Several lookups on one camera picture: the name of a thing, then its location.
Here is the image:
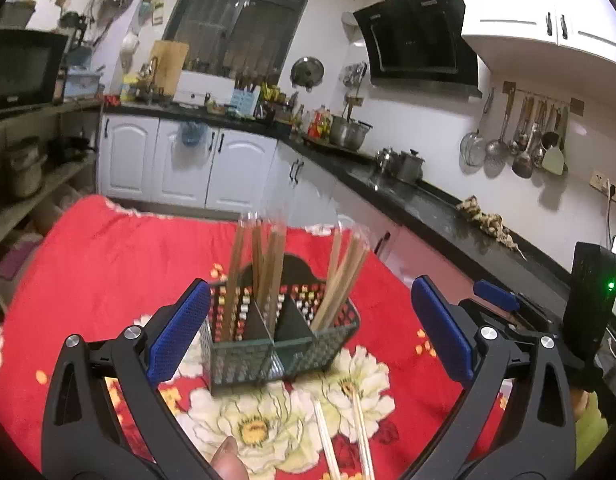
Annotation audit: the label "dark green utensil basket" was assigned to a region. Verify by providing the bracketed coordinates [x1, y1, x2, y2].
[201, 254, 360, 394]

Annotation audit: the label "white base cabinets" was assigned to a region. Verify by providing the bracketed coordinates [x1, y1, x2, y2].
[97, 114, 473, 301]

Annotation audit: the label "blue knife block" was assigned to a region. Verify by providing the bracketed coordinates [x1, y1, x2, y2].
[230, 86, 260, 117]

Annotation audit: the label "wooden cutting board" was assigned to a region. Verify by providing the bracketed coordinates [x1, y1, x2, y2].
[150, 40, 189, 98]

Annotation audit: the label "hanging pot lid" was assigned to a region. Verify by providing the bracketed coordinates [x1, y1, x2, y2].
[289, 56, 325, 92]

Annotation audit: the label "steel stock pot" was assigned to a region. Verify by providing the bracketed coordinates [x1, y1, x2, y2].
[329, 116, 372, 152]

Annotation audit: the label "light blue storage box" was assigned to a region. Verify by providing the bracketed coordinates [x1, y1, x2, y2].
[64, 67, 102, 100]

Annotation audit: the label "hanging steel ladle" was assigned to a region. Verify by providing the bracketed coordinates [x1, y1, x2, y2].
[486, 80, 516, 162]

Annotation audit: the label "wooden chopstick pair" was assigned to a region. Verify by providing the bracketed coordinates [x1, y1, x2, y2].
[312, 389, 377, 480]

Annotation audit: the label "black microwave oven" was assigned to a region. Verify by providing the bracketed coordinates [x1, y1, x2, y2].
[0, 28, 68, 110]

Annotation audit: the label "metal shelf rack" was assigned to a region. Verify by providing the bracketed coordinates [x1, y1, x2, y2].
[0, 96, 105, 306]

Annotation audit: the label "white upper cabinets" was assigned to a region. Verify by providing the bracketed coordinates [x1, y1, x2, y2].
[462, 0, 616, 100]

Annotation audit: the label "person's hand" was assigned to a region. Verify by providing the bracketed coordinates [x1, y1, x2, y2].
[210, 436, 249, 480]

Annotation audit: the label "dark kitchen window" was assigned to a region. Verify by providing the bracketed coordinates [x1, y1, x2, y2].
[165, 0, 308, 79]

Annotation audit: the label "black range hood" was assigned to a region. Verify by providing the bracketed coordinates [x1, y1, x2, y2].
[353, 0, 483, 99]

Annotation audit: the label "black countertop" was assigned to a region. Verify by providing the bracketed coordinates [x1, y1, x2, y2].
[102, 104, 570, 316]

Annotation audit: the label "hanging steel strainer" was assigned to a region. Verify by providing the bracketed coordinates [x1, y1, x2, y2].
[460, 88, 494, 168]

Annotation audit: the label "chopstick bundle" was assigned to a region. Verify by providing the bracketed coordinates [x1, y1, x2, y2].
[311, 224, 370, 333]
[219, 210, 287, 341]

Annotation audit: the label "ginger pile on counter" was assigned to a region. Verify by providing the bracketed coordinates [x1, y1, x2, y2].
[455, 196, 526, 259]

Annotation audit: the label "dark lidded pot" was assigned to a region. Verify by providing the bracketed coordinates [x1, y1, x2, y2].
[395, 150, 425, 185]

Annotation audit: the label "steel kettle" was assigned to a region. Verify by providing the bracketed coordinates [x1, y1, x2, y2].
[375, 148, 400, 177]

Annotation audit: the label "red floral table cloth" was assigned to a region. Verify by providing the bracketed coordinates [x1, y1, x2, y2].
[0, 195, 463, 479]

